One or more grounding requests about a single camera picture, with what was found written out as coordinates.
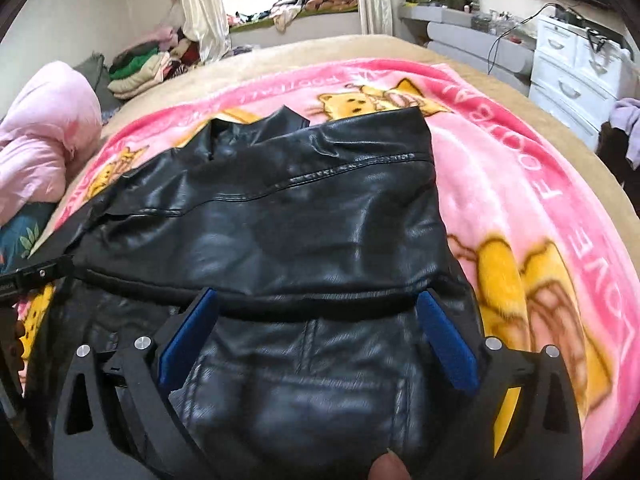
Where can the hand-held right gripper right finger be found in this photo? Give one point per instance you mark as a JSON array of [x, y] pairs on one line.
[[447, 340]]

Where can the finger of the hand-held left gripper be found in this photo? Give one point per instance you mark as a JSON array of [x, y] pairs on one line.
[[35, 275]]

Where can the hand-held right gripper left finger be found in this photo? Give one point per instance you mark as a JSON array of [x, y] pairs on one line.
[[187, 340]]

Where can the black leather jacket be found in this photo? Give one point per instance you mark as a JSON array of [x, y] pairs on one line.
[[300, 220]]

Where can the pile of folded clothes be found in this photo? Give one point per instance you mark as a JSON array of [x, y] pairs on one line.
[[140, 70]]

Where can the person's right hand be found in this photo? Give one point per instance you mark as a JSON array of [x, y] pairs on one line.
[[390, 467]]

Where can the teal leaf-print cloth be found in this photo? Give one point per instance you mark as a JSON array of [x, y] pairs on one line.
[[20, 240]]

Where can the pink quilt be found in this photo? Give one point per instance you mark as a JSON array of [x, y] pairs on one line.
[[40, 135]]

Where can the pink printed blanket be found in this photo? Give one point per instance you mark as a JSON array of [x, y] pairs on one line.
[[500, 170]]

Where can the olive green pillow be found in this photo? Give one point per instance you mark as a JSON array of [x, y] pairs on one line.
[[97, 80]]

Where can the dark chair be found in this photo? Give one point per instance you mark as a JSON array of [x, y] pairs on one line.
[[617, 170]]

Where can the light purple cloth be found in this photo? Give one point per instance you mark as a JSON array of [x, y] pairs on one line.
[[627, 120]]

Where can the white drawer cabinet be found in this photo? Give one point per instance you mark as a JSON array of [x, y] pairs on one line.
[[565, 80]]

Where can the grey dressing table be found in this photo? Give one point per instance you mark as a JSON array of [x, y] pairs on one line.
[[470, 45]]

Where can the beige bed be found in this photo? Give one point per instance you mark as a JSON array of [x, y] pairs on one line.
[[350, 47]]

